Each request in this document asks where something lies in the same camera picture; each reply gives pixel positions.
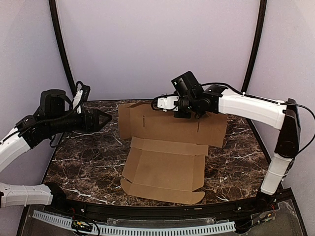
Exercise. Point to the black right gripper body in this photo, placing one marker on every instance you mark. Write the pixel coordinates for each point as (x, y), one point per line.
(182, 114)

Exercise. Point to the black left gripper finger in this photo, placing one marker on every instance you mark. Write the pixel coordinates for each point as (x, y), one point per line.
(101, 121)
(101, 115)

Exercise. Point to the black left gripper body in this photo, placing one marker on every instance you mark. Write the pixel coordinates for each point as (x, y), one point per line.
(88, 120)

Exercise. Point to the brown cardboard box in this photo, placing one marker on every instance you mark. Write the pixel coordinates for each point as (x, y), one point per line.
(166, 161)

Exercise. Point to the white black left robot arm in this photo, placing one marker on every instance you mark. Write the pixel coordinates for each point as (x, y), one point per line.
(56, 114)

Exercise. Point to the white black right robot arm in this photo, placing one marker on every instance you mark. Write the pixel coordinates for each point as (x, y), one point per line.
(221, 98)

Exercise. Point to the small green circuit board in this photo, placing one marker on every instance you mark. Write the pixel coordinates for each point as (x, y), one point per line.
(81, 226)

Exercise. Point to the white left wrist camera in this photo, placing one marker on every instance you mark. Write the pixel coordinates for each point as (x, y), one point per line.
(81, 96)

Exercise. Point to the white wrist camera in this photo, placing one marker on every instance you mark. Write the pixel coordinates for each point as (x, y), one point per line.
(165, 103)
(81, 96)

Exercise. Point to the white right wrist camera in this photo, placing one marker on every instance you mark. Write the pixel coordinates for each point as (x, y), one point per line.
(165, 103)

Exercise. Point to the black left frame post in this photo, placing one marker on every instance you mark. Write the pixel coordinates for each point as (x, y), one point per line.
(61, 46)

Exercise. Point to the black frame post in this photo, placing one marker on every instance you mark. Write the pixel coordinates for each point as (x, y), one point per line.
(61, 46)
(255, 45)

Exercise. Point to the black right frame post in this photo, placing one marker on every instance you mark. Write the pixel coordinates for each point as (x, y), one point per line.
(255, 45)

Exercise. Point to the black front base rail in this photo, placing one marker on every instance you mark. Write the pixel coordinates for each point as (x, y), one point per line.
(234, 210)

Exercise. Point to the grey slotted cable duct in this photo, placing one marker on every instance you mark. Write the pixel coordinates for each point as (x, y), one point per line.
(108, 230)

